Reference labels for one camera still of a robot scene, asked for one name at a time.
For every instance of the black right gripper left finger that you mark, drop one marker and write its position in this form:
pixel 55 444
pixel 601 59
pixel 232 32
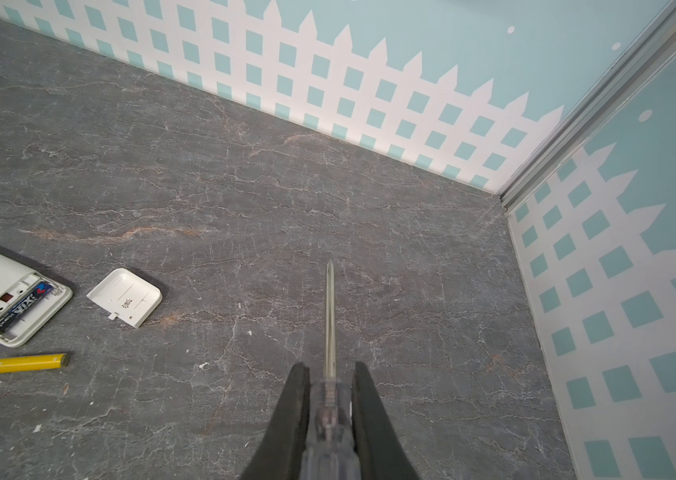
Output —
pixel 279 454

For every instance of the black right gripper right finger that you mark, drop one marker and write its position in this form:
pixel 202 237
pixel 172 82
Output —
pixel 380 452

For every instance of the clear handle screwdriver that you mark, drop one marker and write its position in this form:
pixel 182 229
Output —
pixel 330 451

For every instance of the small remote battery cover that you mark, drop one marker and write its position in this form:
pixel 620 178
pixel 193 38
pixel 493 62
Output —
pixel 126 296

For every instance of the yellow battery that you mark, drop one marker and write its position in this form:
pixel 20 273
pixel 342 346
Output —
pixel 34 363

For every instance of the small white remote control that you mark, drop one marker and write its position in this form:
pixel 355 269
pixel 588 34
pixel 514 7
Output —
pixel 2 294

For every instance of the dark battery in small remote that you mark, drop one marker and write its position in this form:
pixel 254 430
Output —
pixel 25 303

